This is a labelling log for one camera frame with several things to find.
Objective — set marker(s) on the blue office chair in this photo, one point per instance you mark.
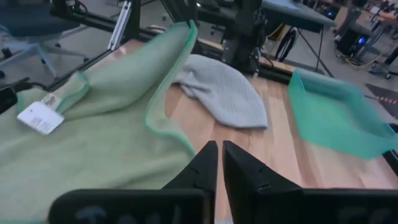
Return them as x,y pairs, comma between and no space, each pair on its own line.
28,21

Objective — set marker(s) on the small black striped floor mat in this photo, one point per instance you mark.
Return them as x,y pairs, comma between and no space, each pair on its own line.
388,107

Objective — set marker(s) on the dark folding table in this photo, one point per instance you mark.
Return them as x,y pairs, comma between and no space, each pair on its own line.
295,15

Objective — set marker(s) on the light green microfiber towel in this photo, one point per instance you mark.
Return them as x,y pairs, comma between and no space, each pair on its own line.
93,149

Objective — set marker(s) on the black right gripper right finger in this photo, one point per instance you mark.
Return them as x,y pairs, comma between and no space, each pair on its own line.
280,205

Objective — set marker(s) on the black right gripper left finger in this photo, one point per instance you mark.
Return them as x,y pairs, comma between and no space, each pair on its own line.
186,205

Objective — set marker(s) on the black rolling desk stand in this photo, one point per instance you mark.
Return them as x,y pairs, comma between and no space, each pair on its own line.
392,57

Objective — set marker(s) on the black lit computer tower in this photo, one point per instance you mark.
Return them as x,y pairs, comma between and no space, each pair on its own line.
349,42

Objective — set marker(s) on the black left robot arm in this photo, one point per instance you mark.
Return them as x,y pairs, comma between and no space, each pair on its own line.
242,28

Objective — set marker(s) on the gray waffle-weave towel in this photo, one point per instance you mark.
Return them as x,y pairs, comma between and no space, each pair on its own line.
224,93

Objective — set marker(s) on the silver aluminum extrusion post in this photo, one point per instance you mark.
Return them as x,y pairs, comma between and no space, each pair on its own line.
119,25

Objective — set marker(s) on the teal plastic bin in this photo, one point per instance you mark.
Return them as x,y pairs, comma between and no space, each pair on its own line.
329,124

